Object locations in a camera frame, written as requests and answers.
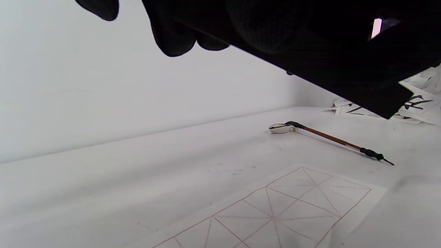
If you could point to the person's left hand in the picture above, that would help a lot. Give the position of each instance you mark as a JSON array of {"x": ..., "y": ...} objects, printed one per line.
[{"x": 172, "y": 34}]

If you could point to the black bar paperweight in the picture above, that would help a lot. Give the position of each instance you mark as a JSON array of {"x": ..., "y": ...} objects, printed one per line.
[{"x": 344, "y": 79}]

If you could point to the red grid calligraphy paper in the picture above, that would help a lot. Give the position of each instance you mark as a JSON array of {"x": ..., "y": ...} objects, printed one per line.
[{"x": 275, "y": 213}]

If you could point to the white ink dish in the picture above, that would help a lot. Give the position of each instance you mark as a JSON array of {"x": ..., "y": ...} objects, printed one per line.
[{"x": 279, "y": 129}]

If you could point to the pile of written papers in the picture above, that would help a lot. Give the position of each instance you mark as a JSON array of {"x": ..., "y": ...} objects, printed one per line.
[{"x": 422, "y": 106}]

